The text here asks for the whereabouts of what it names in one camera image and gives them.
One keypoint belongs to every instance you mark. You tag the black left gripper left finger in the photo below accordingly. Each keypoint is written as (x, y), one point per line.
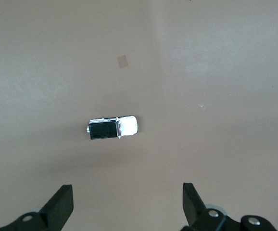
(54, 211)

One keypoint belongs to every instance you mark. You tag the small brown tape patch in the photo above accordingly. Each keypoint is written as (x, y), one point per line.
(122, 61)

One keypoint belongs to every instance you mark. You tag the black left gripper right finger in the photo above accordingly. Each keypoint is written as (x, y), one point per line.
(196, 211)

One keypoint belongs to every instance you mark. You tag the white and black jeep toy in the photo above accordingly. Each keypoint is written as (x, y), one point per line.
(127, 126)

